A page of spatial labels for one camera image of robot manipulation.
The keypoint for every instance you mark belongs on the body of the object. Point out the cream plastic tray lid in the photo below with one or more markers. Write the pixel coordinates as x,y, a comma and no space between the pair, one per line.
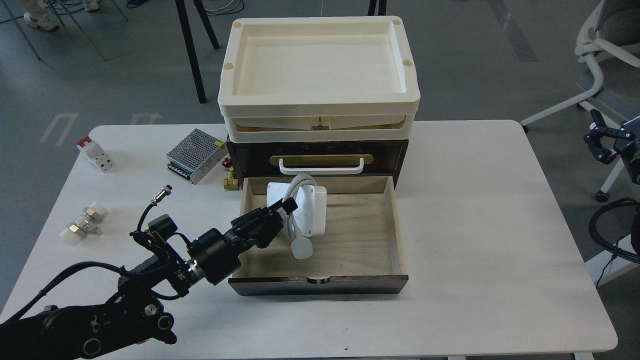
311,79

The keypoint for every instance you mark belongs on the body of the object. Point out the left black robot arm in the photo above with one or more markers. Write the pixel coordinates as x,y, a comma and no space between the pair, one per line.
135,313

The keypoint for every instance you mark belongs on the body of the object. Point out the white office chair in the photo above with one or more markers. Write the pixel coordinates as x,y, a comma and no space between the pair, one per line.
611,80

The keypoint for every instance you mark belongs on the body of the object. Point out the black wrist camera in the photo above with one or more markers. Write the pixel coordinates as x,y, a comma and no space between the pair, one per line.
161,229

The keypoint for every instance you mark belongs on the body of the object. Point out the red white circuit breaker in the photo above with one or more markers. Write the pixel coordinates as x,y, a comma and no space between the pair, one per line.
95,153

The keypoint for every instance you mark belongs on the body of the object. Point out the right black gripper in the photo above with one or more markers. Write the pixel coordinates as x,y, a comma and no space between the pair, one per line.
632,150

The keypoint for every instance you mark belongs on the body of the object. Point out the dark wooden cabinet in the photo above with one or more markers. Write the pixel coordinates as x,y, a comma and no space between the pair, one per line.
263,159

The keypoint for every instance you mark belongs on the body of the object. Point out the metal fitting with white caps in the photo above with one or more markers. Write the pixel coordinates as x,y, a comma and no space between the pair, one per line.
84,224

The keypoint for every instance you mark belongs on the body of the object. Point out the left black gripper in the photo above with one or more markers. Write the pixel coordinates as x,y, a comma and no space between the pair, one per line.
214,256

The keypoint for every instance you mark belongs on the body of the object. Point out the white charger with cable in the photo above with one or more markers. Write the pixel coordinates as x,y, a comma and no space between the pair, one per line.
309,219

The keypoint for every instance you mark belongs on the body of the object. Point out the metal mesh power supply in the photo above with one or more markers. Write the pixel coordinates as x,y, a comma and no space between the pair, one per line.
194,156

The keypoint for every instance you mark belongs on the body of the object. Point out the open wooden drawer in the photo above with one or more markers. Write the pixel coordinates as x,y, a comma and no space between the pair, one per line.
360,252

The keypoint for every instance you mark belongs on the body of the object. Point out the brass valve red handle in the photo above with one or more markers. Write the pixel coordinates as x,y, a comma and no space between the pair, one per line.
231,182

